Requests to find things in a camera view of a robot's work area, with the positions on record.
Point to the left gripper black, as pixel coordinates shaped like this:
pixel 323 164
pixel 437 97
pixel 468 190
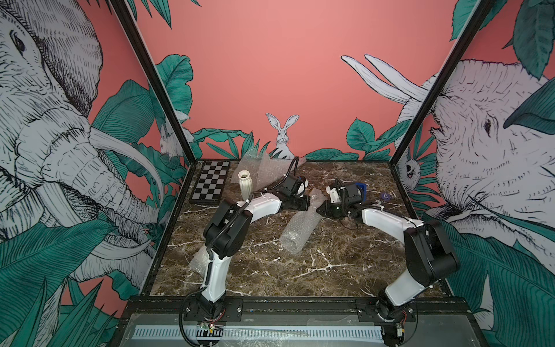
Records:
pixel 306 203

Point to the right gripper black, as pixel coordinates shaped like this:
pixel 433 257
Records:
pixel 327 205

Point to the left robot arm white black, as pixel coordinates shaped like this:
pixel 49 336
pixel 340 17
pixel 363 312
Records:
pixel 227 229

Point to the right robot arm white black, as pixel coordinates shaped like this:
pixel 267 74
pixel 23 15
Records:
pixel 429 253

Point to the crumpled bubble wrap pile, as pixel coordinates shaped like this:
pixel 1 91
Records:
pixel 263 170

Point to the small white ribbed vase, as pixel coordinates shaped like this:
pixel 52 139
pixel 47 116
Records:
pixel 245 184

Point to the blue tape dispenser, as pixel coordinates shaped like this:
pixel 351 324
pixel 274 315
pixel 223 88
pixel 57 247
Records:
pixel 363 189

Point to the black white chessboard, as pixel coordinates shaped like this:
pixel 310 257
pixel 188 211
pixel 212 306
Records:
pixel 208 189

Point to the black front mounting rail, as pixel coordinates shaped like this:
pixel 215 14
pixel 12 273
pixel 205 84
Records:
pixel 238 308

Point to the white slotted cable duct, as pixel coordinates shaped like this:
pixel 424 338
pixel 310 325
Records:
pixel 310 333

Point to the left black frame post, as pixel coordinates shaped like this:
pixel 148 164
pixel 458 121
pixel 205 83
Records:
pixel 124 15

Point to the black frame post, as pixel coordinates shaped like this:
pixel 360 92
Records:
pixel 124 15
pixel 470 29

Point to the right black frame post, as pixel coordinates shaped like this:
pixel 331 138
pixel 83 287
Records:
pixel 470 29

